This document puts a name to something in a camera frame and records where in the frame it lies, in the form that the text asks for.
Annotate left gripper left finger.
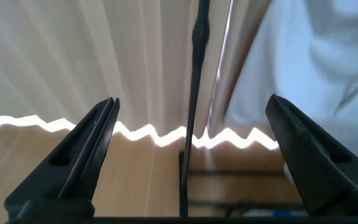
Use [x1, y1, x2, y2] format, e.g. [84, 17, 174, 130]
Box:
[4, 96, 121, 218]

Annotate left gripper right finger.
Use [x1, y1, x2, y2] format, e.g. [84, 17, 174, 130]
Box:
[264, 93, 358, 217]

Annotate pale grey shorts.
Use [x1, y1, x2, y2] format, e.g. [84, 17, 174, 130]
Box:
[224, 0, 358, 190]

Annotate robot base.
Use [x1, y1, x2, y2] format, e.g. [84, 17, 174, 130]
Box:
[242, 208, 309, 218]

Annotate black clothes rack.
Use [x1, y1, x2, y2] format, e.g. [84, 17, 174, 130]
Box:
[178, 0, 306, 218]

